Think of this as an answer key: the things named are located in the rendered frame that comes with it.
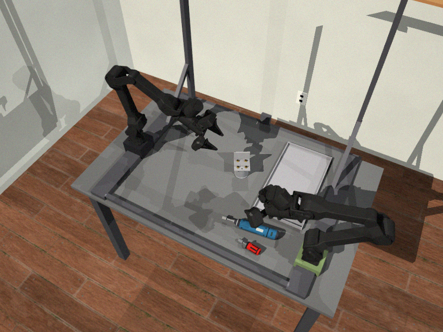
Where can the white shallow rectangular tray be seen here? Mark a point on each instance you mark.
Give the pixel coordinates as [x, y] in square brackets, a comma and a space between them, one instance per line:
[299, 169]

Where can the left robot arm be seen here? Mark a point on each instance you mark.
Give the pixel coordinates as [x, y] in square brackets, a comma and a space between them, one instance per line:
[379, 229]

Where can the blue electric nut driver barrel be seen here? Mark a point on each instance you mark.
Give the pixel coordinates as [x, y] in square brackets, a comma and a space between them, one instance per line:
[261, 230]

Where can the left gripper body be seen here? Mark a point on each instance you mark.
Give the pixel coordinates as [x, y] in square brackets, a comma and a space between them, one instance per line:
[255, 217]

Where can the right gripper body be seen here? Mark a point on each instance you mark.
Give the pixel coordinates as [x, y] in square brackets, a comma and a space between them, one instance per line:
[199, 141]

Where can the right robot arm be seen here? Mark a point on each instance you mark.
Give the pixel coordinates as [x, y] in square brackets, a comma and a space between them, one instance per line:
[117, 79]

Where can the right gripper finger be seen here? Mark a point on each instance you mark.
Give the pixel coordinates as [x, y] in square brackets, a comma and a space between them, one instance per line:
[208, 145]
[215, 128]

